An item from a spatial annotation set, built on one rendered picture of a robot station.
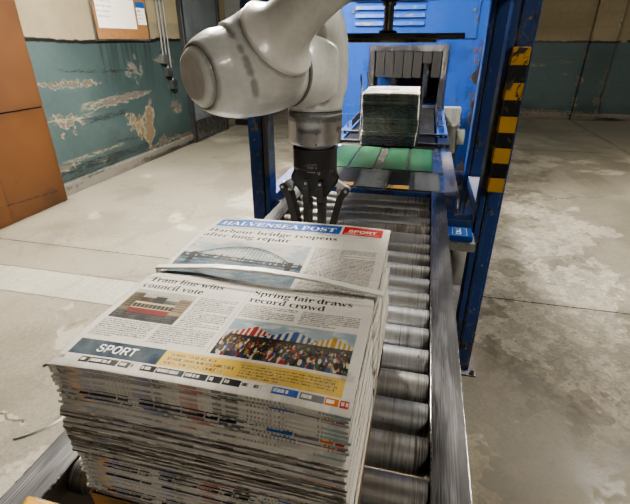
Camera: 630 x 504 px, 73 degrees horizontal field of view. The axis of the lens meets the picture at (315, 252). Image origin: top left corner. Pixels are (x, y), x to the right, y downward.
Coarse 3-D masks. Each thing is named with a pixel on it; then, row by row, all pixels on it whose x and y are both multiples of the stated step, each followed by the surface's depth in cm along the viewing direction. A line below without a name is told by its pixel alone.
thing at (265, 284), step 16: (160, 272) 54; (176, 272) 54; (192, 272) 54; (208, 272) 54; (224, 272) 54; (240, 272) 54; (224, 288) 50; (240, 288) 50; (256, 288) 50; (272, 288) 50; (288, 288) 51; (304, 288) 51; (320, 288) 51; (336, 288) 51; (352, 304) 47; (368, 304) 47
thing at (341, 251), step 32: (224, 224) 68; (256, 224) 68; (288, 224) 67; (320, 224) 67; (192, 256) 58; (224, 256) 58; (256, 256) 58; (288, 256) 58; (320, 256) 57; (352, 256) 57; (384, 256) 57; (384, 288) 61; (384, 320) 64
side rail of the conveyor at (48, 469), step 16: (64, 432) 60; (48, 448) 57; (64, 448) 57; (32, 464) 55; (48, 464) 55; (64, 464) 55; (32, 480) 53; (48, 480) 53; (64, 480) 55; (16, 496) 51; (48, 496) 52; (64, 496) 55; (80, 496) 58
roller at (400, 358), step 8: (384, 344) 77; (384, 352) 76; (392, 352) 75; (400, 352) 75; (408, 352) 75; (416, 352) 75; (424, 352) 75; (384, 360) 75; (392, 360) 75; (400, 360) 75; (408, 360) 74; (416, 360) 74; (424, 360) 74; (392, 368) 75; (400, 368) 75; (408, 368) 74; (416, 368) 74; (424, 368) 74
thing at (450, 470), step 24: (432, 192) 155; (432, 216) 134; (432, 240) 117; (432, 264) 105; (432, 288) 95; (432, 312) 86; (432, 336) 79; (456, 336) 79; (432, 360) 73; (456, 360) 73; (432, 384) 68; (456, 384) 68; (432, 408) 64; (456, 408) 64; (432, 432) 60; (456, 432) 60; (432, 456) 56; (456, 456) 56; (432, 480) 53; (456, 480) 53
